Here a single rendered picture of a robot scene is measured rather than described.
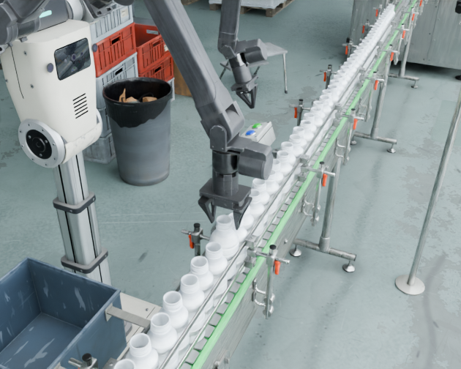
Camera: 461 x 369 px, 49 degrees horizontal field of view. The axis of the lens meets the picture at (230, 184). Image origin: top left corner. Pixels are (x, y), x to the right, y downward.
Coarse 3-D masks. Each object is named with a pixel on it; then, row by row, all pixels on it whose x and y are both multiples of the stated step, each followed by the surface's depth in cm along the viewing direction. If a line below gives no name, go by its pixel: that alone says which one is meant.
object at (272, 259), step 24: (360, 24) 306; (408, 24) 337; (336, 72) 234; (360, 72) 228; (384, 72) 269; (336, 120) 197; (336, 144) 203; (312, 168) 159; (312, 216) 168; (192, 240) 130; (264, 312) 134; (72, 360) 97; (96, 360) 96
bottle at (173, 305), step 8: (168, 296) 101; (176, 296) 101; (168, 304) 98; (176, 304) 99; (160, 312) 102; (168, 312) 99; (176, 312) 100; (184, 312) 102; (176, 320) 100; (184, 320) 101; (176, 328) 100; (184, 328) 102; (184, 344) 104; (184, 352) 105
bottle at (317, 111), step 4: (312, 108) 179; (316, 108) 179; (320, 108) 178; (312, 112) 177; (316, 112) 176; (320, 112) 177; (316, 116) 177; (320, 116) 178; (316, 120) 178; (320, 120) 178; (316, 124) 178; (320, 124) 178; (316, 128) 178; (316, 132) 179; (320, 132) 180; (320, 136) 181; (316, 140) 181; (320, 140) 182; (316, 144) 182; (316, 152) 184
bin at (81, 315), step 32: (0, 288) 134; (32, 288) 146; (64, 288) 141; (96, 288) 135; (0, 320) 137; (32, 320) 150; (64, 320) 149; (96, 320) 124; (128, 320) 125; (0, 352) 140; (32, 352) 140; (64, 352) 114; (96, 352) 128
